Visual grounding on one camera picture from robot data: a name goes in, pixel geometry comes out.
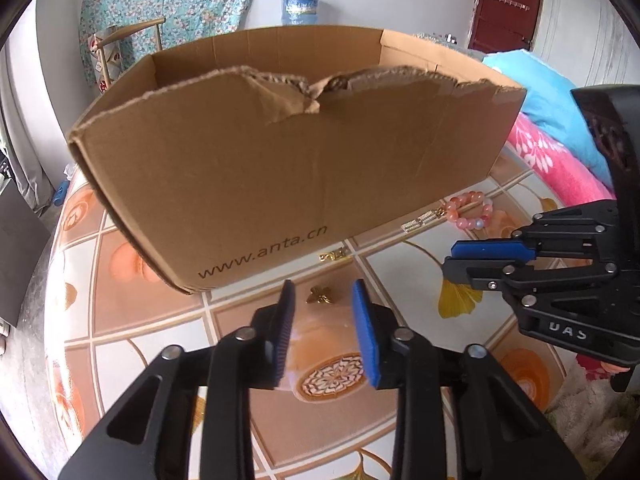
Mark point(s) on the pink blanket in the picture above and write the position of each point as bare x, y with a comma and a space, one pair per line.
555, 165

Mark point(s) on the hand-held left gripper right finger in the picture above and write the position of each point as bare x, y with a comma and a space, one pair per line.
365, 340

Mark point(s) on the gold earring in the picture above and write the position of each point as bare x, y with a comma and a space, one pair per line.
441, 211

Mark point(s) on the gold butterfly charm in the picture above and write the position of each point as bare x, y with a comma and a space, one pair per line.
320, 295

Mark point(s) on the grey lace cushion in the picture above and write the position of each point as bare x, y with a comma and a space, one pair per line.
437, 38

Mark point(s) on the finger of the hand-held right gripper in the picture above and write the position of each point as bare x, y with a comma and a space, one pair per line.
470, 271
485, 250

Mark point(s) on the gold hair clip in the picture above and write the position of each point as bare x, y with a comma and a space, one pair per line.
334, 255

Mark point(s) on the light blue blanket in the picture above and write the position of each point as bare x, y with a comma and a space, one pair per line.
545, 90

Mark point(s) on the grey curtain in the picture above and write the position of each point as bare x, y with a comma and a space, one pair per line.
25, 150

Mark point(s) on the blue crumpled bag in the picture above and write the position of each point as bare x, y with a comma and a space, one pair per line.
60, 193

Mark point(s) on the beige fluffy blanket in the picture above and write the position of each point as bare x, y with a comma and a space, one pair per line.
590, 425

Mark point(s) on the floral hanging cloth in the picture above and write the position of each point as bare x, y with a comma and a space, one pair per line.
175, 0

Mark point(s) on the dark red door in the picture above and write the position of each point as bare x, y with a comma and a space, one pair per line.
505, 5

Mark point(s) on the brown cardboard box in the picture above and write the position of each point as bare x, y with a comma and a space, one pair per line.
250, 160

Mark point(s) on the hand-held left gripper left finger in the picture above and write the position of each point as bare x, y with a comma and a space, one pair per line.
284, 330

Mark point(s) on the silver rhinestone clip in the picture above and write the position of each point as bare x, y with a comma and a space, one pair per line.
419, 222

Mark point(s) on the wooden chair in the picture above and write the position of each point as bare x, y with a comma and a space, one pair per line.
127, 31

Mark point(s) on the printed tote bag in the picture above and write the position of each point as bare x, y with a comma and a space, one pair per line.
107, 62

